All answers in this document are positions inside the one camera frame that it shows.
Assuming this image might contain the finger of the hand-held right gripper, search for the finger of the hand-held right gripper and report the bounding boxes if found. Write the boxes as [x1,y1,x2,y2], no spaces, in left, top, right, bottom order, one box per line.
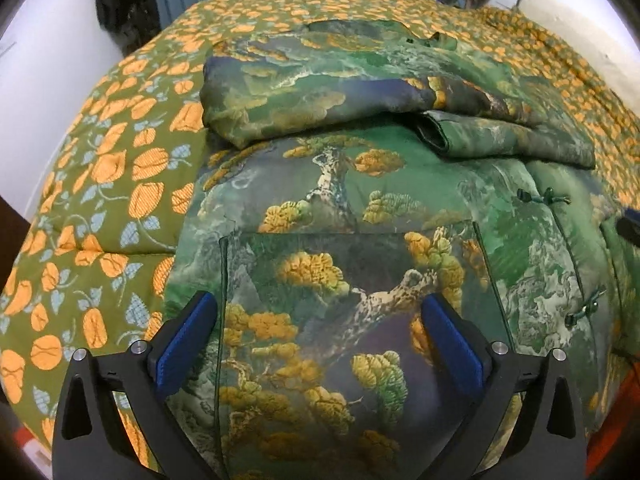
[616,210,640,250]

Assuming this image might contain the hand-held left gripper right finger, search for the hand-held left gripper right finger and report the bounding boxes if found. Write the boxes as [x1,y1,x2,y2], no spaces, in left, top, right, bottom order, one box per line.
[419,292,587,480]

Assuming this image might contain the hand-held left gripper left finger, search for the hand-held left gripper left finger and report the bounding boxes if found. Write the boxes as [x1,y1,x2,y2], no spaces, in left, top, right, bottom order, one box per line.
[51,290,219,480]

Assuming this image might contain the green landscape print jacket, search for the green landscape print jacket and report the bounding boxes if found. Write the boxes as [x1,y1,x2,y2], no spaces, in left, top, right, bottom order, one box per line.
[164,19,640,480]

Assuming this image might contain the dark hanging clothes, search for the dark hanging clothes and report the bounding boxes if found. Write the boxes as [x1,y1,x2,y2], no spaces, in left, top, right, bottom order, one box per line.
[94,0,162,45]

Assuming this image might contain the cream pillow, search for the cream pillow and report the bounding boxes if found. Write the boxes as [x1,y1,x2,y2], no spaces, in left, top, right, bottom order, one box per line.
[492,0,632,106]

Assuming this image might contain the green orange floral quilt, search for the green orange floral quilt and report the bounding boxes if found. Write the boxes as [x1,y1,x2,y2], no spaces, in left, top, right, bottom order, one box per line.
[0,0,640,471]

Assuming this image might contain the brown wooden cabinet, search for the brown wooden cabinet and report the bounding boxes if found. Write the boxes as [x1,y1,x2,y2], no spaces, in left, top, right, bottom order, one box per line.
[0,195,32,251]

